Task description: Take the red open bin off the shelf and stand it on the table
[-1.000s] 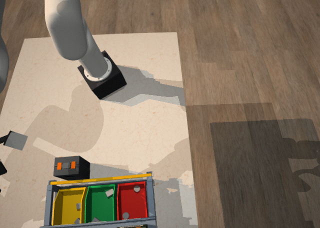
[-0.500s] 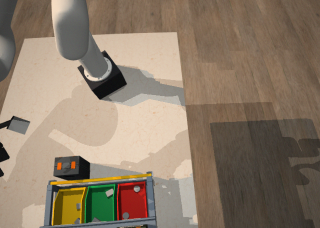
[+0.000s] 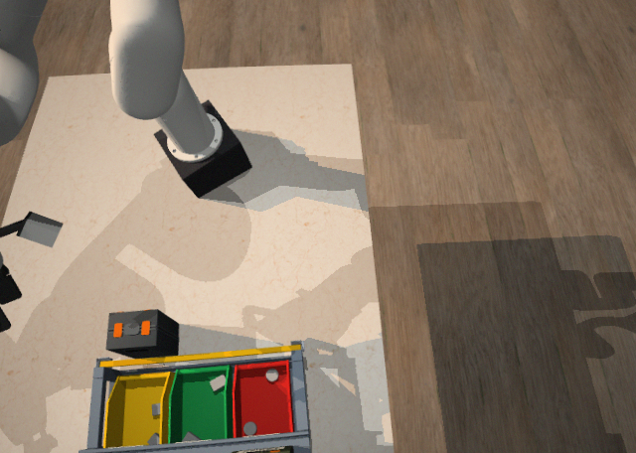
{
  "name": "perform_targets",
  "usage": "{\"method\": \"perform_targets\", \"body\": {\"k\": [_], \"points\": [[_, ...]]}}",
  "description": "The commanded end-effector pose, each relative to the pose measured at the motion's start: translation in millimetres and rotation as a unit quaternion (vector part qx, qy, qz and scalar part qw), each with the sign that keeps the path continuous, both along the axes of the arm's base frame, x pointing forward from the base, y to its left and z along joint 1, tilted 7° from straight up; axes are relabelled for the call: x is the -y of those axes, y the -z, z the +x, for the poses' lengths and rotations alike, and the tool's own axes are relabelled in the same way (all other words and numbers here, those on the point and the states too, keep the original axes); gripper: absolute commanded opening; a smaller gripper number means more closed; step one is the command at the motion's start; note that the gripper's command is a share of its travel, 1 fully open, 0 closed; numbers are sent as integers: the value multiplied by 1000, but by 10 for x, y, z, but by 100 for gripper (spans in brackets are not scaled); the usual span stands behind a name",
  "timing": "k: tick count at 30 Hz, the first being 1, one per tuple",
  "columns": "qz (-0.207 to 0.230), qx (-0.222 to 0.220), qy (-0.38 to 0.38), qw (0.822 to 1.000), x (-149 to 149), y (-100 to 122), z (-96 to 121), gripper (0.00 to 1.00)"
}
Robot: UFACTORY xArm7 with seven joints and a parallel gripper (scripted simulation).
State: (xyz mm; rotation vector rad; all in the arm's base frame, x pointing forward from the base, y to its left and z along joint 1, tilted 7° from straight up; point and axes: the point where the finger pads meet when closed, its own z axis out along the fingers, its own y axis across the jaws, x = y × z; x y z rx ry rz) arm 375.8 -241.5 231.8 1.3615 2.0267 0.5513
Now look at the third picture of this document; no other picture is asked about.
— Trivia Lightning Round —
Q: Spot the yellow open bin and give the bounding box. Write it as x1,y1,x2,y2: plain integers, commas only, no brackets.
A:
103,372,175,448

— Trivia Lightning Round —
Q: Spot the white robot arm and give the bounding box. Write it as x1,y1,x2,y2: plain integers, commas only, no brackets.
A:
0,0,223,248

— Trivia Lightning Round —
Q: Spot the grey round disc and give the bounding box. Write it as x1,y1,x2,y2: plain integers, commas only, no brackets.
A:
266,369,279,381
243,421,257,436

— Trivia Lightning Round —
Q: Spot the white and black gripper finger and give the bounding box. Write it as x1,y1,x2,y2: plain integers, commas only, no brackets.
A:
0,264,22,305
0,307,11,333

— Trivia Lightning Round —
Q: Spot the grey metal shelf rack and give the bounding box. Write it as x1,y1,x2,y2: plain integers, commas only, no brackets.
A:
79,340,311,453

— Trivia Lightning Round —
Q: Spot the black case with orange latches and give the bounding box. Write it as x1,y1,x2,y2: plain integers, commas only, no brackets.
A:
106,309,179,359

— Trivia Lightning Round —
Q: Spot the green open bin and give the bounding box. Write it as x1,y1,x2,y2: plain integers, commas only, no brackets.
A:
168,365,234,443

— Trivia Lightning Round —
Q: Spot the yellow bar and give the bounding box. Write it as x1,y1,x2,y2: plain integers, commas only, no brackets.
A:
100,345,301,368

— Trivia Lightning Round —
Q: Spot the red bin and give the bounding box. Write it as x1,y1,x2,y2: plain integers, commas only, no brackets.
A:
233,360,293,438

